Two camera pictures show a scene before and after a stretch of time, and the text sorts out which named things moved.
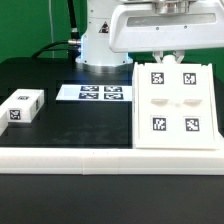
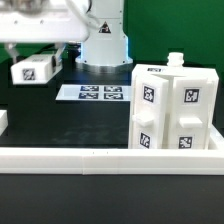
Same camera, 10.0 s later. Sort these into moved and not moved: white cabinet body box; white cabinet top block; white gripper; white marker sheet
Moved: white gripper; white cabinet top block
Not moved: white cabinet body box; white marker sheet
